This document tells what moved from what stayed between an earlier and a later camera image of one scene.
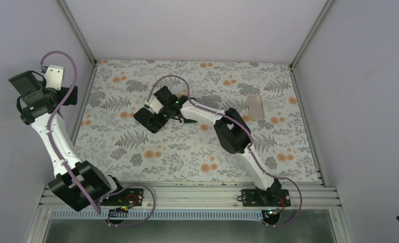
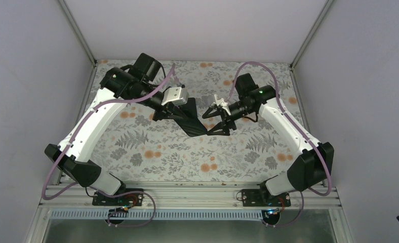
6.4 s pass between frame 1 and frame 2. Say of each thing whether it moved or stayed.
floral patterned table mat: stayed
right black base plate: stayed
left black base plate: stayed
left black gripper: moved
